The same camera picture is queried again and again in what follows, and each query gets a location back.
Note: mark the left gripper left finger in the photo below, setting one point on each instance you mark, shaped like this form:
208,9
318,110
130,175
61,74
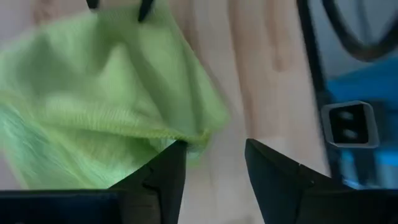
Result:
168,180

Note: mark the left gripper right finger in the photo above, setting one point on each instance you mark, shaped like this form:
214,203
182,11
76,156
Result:
273,183

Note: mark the black aluminium table frame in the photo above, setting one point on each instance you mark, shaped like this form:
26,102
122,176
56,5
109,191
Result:
311,46

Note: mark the grey table-level camera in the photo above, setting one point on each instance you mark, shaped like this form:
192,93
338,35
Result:
349,124

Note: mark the lime green fluffy towel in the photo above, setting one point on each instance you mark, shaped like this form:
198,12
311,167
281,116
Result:
93,93

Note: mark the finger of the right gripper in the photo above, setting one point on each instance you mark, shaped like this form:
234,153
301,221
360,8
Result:
145,9
92,3

